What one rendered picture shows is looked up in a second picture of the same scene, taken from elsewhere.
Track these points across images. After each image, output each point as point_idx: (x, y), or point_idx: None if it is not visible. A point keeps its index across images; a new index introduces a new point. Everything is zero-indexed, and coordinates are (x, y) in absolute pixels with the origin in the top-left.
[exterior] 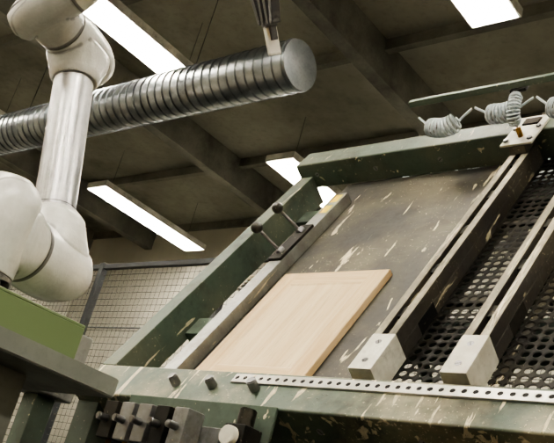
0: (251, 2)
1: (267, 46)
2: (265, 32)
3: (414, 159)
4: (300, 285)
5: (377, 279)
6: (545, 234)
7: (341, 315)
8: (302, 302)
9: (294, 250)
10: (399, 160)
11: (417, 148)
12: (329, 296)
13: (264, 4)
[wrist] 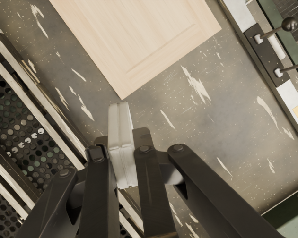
0: (249, 212)
1: (120, 114)
2: (121, 137)
3: (283, 214)
4: (184, 30)
5: (115, 83)
6: (9, 197)
7: (88, 34)
8: (150, 18)
9: (253, 52)
10: None
11: (284, 225)
12: (134, 41)
13: (90, 225)
